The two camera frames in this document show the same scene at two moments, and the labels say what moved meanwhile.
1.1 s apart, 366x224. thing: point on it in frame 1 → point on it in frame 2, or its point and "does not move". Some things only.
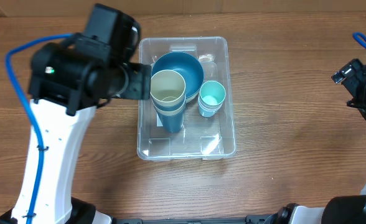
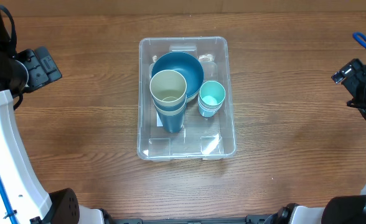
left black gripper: (140, 86) → (29, 57)
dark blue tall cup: (172, 123) does not move
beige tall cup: (167, 88) does not move
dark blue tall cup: (174, 107) does not move
